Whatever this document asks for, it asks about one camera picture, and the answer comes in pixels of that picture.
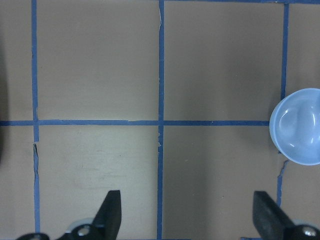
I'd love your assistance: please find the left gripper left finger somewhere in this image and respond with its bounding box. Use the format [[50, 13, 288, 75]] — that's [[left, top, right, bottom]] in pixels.
[[92, 190, 121, 240]]

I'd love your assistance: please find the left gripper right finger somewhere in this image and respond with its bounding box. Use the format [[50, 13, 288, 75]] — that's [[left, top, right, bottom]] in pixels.
[[252, 191, 295, 240]]

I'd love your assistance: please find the blue bowl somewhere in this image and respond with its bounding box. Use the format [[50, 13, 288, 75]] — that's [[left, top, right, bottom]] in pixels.
[[269, 88, 320, 166]]

